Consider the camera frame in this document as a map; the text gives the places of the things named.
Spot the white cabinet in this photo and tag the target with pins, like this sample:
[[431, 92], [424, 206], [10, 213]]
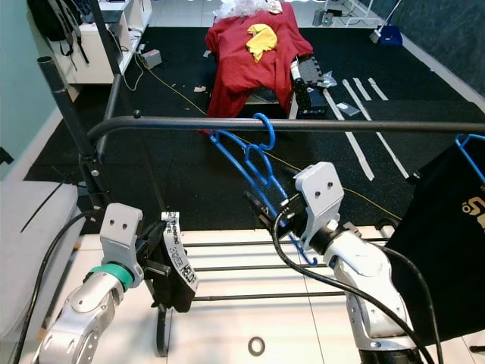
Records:
[[102, 53]]

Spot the thin black stand pole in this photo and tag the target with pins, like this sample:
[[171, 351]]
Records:
[[102, 30]]

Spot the black t-shirt with gold print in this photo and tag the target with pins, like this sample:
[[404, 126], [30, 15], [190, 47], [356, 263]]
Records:
[[439, 250]]

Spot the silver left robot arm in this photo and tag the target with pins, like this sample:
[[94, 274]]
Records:
[[83, 311]]

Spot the black metal clothes rack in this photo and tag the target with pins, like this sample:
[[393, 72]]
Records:
[[348, 125]]

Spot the black rubber floor mat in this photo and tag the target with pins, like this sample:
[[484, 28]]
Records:
[[167, 182]]

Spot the red shirt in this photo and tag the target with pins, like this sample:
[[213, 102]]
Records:
[[242, 76]]

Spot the white plastic bag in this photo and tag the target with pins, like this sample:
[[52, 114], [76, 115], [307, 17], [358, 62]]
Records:
[[246, 7]]

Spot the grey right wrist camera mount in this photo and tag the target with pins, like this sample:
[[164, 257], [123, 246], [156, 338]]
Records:
[[322, 189]]

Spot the short white floor strip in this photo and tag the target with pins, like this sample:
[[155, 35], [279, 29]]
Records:
[[363, 89]]

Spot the blue plastic hanger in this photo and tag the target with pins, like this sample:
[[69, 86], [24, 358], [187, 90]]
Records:
[[231, 155], [462, 140]]

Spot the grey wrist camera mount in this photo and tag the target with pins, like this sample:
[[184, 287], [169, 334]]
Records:
[[121, 227], [322, 189]]

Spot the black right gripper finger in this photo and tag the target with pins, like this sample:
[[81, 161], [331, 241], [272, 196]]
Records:
[[291, 180], [261, 210]]

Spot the grey power adapter box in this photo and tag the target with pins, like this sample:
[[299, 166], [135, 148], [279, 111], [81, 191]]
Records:
[[151, 59]]

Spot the blue dustpan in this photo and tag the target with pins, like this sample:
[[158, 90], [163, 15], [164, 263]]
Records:
[[390, 35]]

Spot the black garment with printed band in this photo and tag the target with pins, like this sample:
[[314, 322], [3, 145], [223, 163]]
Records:
[[178, 299]]

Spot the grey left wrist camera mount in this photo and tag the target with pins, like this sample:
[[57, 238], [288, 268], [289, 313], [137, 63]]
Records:
[[121, 227]]

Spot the long white floor strip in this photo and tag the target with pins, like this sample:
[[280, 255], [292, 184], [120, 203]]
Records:
[[386, 152], [360, 155]]

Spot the black backpack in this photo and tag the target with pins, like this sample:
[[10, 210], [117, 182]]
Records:
[[49, 19]]

